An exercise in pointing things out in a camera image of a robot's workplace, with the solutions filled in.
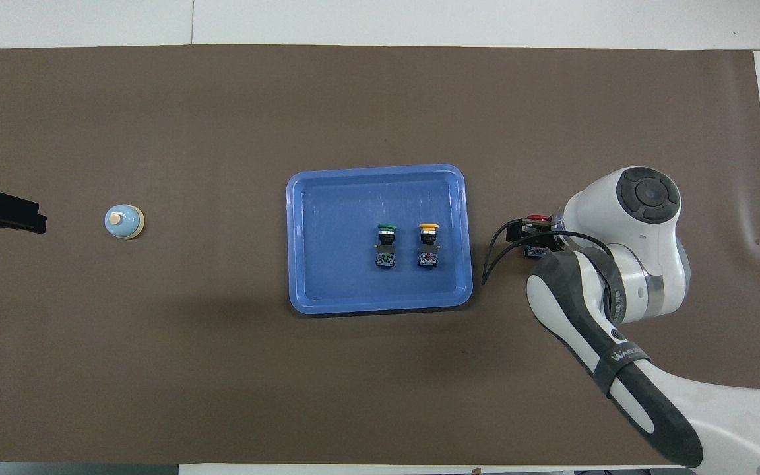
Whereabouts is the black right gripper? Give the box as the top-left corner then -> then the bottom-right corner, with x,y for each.
504,220 -> 565,251

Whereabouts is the light blue desk bell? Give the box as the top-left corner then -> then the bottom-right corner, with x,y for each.
104,205 -> 146,240

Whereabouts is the yellow push button switch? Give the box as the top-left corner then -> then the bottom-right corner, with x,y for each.
417,223 -> 441,269

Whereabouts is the red push button switch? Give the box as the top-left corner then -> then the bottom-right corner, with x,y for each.
523,214 -> 552,261

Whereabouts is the brown table mat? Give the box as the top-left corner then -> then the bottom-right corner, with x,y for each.
0,44 -> 760,466

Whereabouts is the blue plastic tray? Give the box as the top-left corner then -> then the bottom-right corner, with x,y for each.
286,164 -> 474,315

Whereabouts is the green push button switch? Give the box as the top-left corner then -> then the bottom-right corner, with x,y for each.
374,224 -> 399,269

